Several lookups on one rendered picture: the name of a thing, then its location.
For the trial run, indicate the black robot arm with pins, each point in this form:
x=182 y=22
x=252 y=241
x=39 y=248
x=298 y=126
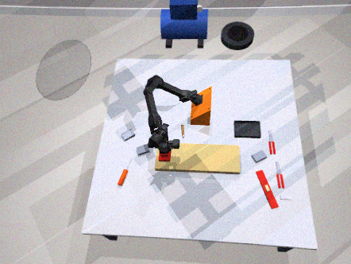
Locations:
x=154 y=119

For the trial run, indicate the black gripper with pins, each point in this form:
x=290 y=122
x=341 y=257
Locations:
x=173 y=143

